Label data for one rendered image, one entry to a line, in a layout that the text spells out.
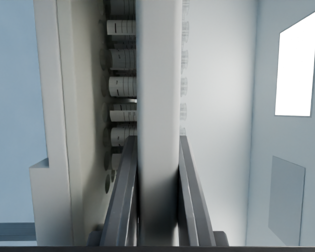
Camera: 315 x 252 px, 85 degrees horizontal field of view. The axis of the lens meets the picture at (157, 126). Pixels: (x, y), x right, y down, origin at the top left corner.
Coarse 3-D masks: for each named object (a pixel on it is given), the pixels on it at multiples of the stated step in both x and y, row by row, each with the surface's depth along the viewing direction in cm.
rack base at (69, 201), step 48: (48, 0) 7; (96, 0) 10; (48, 48) 7; (96, 48) 10; (48, 96) 7; (96, 96) 10; (48, 144) 8; (96, 144) 10; (48, 192) 8; (96, 192) 10; (48, 240) 8
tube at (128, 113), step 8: (104, 104) 12; (112, 104) 12; (120, 104) 12; (128, 104) 12; (136, 104) 12; (184, 104) 12; (104, 112) 11; (112, 112) 11; (120, 112) 11; (128, 112) 11; (136, 112) 11; (184, 112) 11; (104, 120) 12; (112, 120) 12; (120, 120) 12; (128, 120) 12; (136, 120) 12; (184, 120) 12
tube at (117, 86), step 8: (104, 80) 11; (112, 80) 11; (120, 80) 11; (128, 80) 11; (184, 80) 11; (104, 88) 11; (112, 88) 11; (120, 88) 11; (128, 88) 11; (184, 88) 11
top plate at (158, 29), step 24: (144, 0) 7; (168, 0) 7; (144, 24) 7; (168, 24) 7; (144, 48) 7; (168, 48) 7; (144, 72) 7; (168, 72) 7; (144, 96) 8; (168, 96) 8; (144, 120) 8; (168, 120) 8; (144, 144) 8; (168, 144) 8; (144, 168) 8; (168, 168) 8; (144, 192) 8; (168, 192) 8; (144, 216) 8; (168, 216) 8; (144, 240) 8; (168, 240) 9
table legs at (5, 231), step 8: (0, 224) 55; (8, 224) 55; (16, 224) 55; (24, 224) 55; (32, 224) 55; (0, 232) 53; (8, 232) 53; (16, 232) 53; (24, 232) 53; (32, 232) 53; (0, 240) 54; (8, 240) 54; (16, 240) 55; (24, 240) 55; (32, 240) 55
